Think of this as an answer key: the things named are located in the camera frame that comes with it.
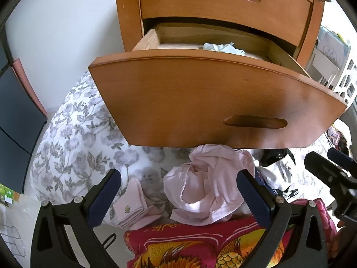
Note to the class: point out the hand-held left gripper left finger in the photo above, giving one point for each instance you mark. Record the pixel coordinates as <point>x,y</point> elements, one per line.
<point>104,199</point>

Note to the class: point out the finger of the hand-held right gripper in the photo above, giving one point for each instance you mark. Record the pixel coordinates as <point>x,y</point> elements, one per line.
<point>341,157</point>
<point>323,167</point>

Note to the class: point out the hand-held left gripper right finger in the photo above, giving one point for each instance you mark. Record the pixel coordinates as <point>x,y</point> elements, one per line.
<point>253,199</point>

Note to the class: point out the pale pink garment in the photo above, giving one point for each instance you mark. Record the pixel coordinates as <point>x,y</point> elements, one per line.
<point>206,184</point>

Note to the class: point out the wooden nightstand drawer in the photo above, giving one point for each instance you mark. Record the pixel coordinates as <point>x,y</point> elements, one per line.
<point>195,8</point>
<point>195,103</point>

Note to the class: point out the navy garment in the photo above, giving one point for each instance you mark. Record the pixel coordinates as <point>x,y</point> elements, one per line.
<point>262,180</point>

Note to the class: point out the pink folded socks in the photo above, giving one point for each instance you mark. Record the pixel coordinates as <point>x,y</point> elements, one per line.
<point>134,206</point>

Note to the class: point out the white lettered garment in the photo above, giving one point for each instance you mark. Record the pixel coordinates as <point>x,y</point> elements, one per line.
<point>284,178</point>

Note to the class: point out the black garment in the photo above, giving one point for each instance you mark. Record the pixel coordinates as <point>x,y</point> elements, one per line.
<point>276,156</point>

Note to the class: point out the grey floral blanket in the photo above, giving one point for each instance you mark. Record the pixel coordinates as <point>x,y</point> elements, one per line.
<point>72,150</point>

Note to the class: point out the red floral cloth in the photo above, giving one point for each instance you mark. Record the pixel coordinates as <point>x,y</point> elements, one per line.
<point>195,248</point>

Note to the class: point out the white openwork rack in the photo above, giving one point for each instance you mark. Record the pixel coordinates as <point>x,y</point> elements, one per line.
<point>343,81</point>

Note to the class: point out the green box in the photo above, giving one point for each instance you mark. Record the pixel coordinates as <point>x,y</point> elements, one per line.
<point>8,194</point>

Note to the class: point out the pale booklet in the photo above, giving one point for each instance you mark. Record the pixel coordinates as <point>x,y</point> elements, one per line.
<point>332,48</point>

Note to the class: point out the dark blue cabinet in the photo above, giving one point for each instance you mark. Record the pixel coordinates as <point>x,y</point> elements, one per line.
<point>16,122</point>

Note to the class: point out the pink board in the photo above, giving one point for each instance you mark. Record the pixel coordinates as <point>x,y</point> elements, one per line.
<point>30,86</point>

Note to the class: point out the pale green garment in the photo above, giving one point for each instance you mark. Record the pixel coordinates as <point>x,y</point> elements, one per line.
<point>223,48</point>

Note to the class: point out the wooden nightstand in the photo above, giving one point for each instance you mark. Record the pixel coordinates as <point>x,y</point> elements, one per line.
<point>125,14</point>

